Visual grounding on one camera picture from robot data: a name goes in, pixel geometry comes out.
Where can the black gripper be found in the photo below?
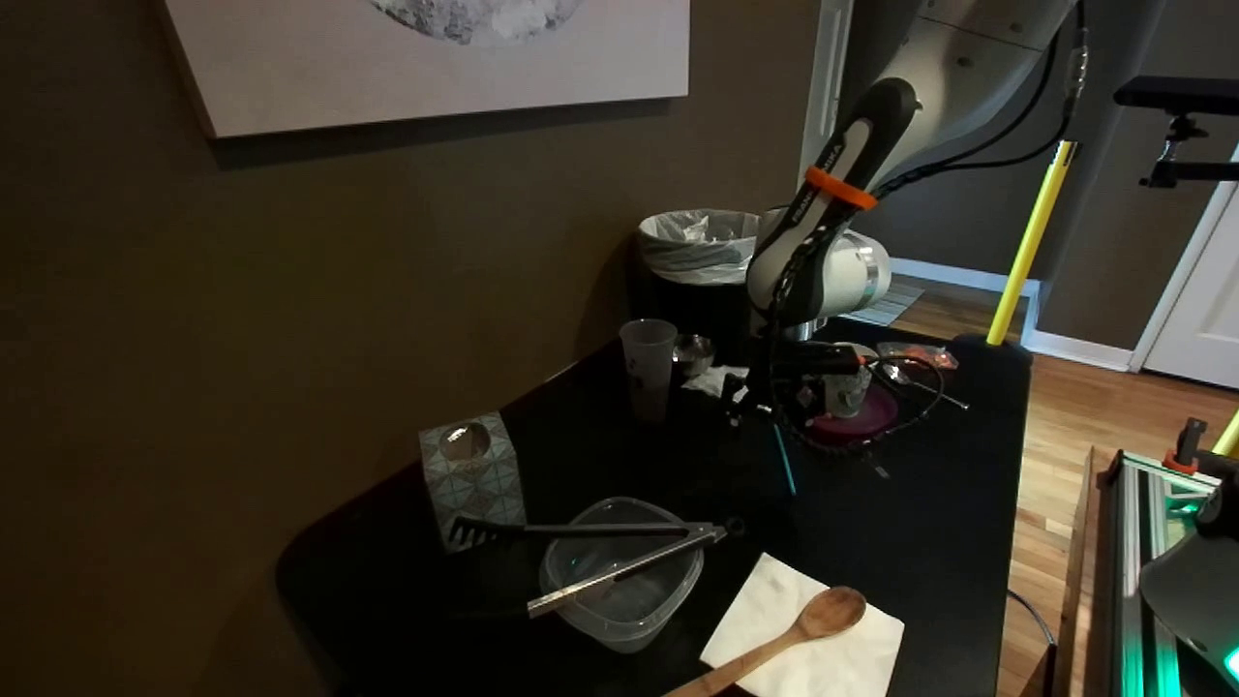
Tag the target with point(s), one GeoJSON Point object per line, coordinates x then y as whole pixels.
{"type": "Point", "coordinates": [805, 361]}

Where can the blue pencil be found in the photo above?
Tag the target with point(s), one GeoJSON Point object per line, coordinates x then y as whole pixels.
{"type": "Point", "coordinates": [785, 461]}

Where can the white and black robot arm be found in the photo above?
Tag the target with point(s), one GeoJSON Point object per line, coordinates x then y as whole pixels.
{"type": "Point", "coordinates": [838, 147]}

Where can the clear plastic lunch box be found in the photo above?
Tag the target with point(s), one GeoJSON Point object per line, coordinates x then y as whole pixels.
{"type": "Point", "coordinates": [619, 604]}

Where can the teal patterned tissue box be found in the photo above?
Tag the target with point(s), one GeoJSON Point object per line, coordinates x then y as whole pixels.
{"type": "Point", "coordinates": [486, 498]}

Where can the crumpled white paper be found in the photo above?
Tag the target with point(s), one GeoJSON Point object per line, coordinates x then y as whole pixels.
{"type": "Point", "coordinates": [714, 382]}

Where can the maroon plate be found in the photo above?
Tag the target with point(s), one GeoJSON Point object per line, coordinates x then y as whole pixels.
{"type": "Point", "coordinates": [867, 426]}

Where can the clear plastic tumbler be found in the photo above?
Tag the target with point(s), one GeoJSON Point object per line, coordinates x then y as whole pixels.
{"type": "Point", "coordinates": [649, 369]}

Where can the black bin with white liner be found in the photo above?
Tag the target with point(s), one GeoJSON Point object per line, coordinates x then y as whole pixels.
{"type": "Point", "coordinates": [684, 294]}

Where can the metal spoon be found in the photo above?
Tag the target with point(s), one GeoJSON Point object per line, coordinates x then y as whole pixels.
{"type": "Point", "coordinates": [907, 376]}

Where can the black metal tongs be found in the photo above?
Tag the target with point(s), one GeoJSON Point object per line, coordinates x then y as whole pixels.
{"type": "Point", "coordinates": [582, 528]}

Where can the wooden spoon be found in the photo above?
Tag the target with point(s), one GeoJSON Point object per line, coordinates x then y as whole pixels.
{"type": "Point", "coordinates": [835, 611]}

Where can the white baseboard trim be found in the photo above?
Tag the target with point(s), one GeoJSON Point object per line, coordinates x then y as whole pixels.
{"type": "Point", "coordinates": [952, 275]}

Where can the white paper napkin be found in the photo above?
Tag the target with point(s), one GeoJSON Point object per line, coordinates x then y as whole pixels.
{"type": "Point", "coordinates": [827, 662]}

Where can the yellow pole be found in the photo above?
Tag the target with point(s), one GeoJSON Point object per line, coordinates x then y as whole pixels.
{"type": "Point", "coordinates": [1031, 244]}

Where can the metal device with green light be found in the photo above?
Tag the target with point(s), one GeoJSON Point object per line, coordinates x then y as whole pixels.
{"type": "Point", "coordinates": [1163, 604]}

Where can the white panelled door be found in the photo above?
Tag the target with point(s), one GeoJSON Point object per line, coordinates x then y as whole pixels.
{"type": "Point", "coordinates": [1205, 310]}

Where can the white canvas wall picture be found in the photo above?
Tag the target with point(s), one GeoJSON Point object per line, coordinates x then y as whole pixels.
{"type": "Point", "coordinates": [390, 80]}

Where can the black camera stand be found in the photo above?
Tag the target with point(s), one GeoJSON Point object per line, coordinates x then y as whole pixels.
{"type": "Point", "coordinates": [1176, 96]}

